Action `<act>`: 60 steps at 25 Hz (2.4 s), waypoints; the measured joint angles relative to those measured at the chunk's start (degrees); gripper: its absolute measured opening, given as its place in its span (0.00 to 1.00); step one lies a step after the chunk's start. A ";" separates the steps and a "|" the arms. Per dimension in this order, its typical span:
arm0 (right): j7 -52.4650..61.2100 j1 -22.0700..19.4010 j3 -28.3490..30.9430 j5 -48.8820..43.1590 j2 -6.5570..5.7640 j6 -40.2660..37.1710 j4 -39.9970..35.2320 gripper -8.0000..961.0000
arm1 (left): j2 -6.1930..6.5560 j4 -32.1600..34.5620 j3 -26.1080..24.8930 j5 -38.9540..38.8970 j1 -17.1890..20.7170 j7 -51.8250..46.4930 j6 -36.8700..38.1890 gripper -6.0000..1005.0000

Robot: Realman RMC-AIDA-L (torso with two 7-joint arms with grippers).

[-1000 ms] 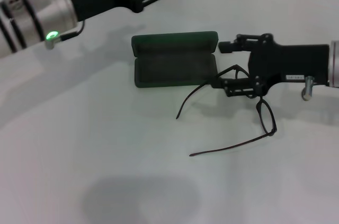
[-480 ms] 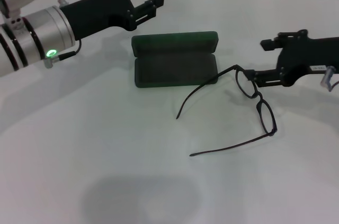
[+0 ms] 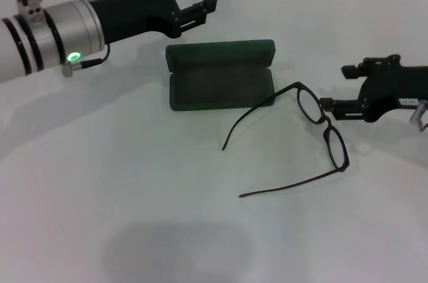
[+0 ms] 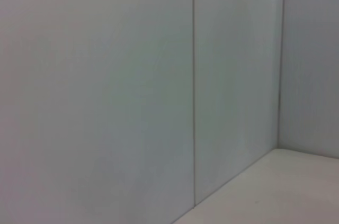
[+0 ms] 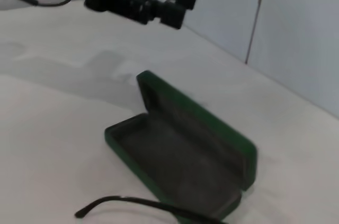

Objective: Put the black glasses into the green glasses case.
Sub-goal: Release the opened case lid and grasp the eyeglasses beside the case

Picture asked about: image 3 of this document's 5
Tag black glasses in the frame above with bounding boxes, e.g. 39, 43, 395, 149
221, 82, 351, 198

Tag silver plug with black cable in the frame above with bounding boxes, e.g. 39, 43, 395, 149
408, 100, 428, 133

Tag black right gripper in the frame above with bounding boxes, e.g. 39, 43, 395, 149
319, 54, 428, 122

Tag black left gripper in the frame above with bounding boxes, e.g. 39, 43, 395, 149
90, 0, 219, 45

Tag green glasses case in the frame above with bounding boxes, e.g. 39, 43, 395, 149
165, 39, 276, 112

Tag silver angled plug with cable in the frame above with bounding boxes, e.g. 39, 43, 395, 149
62, 43, 112, 78

